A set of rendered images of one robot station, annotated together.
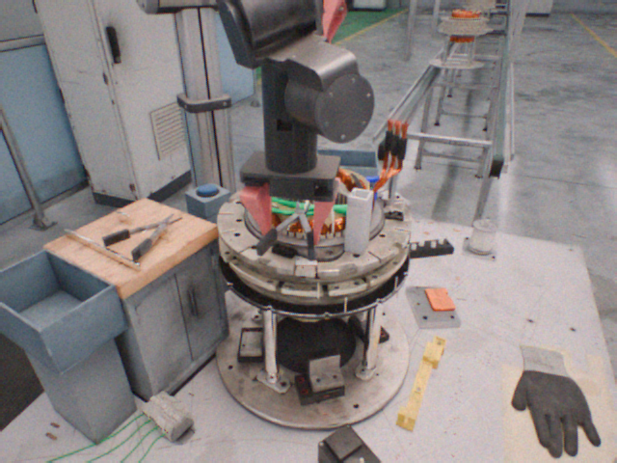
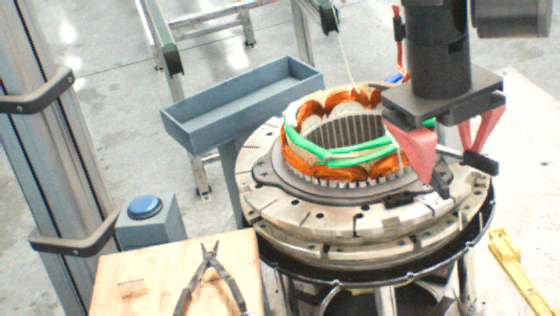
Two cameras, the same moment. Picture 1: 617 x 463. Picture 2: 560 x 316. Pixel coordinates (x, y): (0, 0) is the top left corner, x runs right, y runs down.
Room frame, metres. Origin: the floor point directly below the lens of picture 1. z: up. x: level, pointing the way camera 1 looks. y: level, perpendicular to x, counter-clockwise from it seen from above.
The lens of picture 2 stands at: (-0.03, 0.49, 1.63)
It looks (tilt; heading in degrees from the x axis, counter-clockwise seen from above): 32 degrees down; 328
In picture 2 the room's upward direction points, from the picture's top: 11 degrees counter-clockwise
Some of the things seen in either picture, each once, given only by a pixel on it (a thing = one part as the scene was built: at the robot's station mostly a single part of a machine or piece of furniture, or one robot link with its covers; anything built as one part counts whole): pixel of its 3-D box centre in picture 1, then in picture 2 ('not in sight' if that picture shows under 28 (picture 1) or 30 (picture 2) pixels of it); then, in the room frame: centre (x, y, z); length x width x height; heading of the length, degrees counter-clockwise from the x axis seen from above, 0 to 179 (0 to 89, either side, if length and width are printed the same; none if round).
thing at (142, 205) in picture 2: (207, 189); (143, 204); (0.82, 0.21, 1.04); 0.04 x 0.04 x 0.01
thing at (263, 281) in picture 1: (254, 273); (369, 247); (0.51, 0.07, 1.06); 0.09 x 0.04 x 0.01; 63
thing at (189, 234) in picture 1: (135, 240); (176, 306); (0.60, 0.28, 1.05); 0.20 x 0.19 x 0.02; 147
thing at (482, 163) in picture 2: (310, 246); (480, 162); (0.41, -0.01, 1.17); 0.04 x 0.01 x 0.02; 2
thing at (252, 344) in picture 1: (252, 341); not in sight; (0.58, 0.10, 0.83); 0.05 x 0.04 x 0.02; 1
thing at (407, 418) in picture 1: (424, 375); (522, 274); (0.53, -0.23, 0.80); 0.22 x 0.04 x 0.03; 152
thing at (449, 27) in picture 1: (460, 41); not in sight; (3.40, -1.14, 0.94); 0.39 x 0.39 x 0.30
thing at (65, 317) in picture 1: (72, 354); not in sight; (0.47, 0.36, 0.92); 0.17 x 0.11 x 0.28; 57
